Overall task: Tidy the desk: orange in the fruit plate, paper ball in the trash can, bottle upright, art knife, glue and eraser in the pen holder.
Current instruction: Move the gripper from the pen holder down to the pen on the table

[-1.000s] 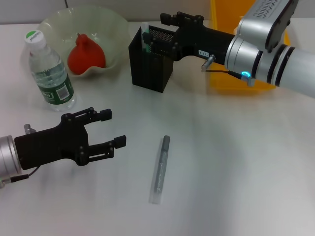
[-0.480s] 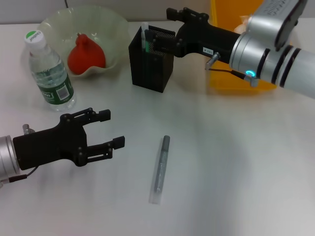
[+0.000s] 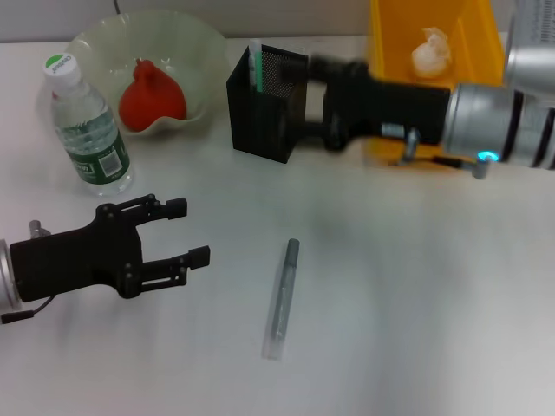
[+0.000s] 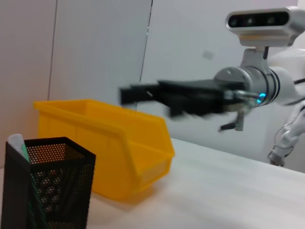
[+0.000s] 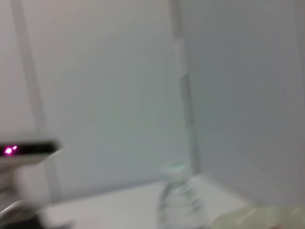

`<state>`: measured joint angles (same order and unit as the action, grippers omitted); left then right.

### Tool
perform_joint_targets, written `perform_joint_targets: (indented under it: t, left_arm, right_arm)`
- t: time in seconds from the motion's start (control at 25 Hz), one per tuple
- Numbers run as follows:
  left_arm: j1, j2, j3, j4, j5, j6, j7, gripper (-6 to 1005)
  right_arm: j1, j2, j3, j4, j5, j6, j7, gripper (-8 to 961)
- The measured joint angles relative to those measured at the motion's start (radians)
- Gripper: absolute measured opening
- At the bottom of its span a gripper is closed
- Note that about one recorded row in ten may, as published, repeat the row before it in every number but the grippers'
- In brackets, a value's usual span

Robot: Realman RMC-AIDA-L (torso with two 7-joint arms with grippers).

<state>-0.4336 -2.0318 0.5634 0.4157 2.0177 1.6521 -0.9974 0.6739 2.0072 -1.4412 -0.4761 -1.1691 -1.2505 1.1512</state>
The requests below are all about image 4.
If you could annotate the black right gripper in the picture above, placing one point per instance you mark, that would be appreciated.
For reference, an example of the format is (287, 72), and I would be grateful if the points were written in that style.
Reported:
(190, 97)

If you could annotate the green utility knife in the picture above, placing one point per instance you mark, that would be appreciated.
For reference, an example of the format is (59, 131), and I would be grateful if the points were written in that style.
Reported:
(17, 143)

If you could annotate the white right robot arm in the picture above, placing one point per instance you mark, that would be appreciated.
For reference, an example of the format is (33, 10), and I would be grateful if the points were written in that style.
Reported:
(281, 83)

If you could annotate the black mesh pen holder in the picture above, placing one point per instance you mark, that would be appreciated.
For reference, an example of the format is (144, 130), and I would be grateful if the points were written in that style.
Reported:
(47, 190)

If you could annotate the yellow plastic bin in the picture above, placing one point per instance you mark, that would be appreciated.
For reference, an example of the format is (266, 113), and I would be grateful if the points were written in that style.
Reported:
(95, 143)

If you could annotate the silver white jointed robot limb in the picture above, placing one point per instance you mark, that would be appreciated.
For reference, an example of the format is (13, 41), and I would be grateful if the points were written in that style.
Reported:
(290, 136)

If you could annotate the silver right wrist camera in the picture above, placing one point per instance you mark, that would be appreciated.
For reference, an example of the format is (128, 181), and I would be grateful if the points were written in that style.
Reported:
(259, 21)

